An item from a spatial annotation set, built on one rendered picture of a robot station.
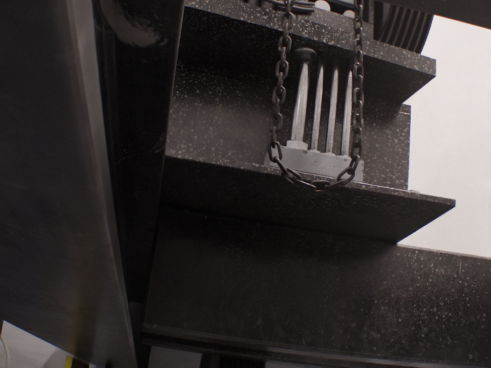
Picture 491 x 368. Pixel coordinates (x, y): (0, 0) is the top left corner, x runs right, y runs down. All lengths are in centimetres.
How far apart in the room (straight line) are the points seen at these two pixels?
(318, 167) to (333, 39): 20
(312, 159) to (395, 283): 32
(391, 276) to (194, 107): 43
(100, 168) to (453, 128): 258
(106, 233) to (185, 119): 83
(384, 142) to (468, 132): 166
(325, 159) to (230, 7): 25
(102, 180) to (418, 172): 243
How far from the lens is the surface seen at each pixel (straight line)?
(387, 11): 135
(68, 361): 150
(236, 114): 104
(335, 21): 130
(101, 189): 16
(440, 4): 51
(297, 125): 93
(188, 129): 102
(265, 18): 96
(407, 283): 114
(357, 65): 88
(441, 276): 117
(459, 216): 259
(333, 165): 90
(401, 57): 102
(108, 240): 21
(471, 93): 282
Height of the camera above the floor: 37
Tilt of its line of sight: 20 degrees up
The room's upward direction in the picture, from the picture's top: 8 degrees clockwise
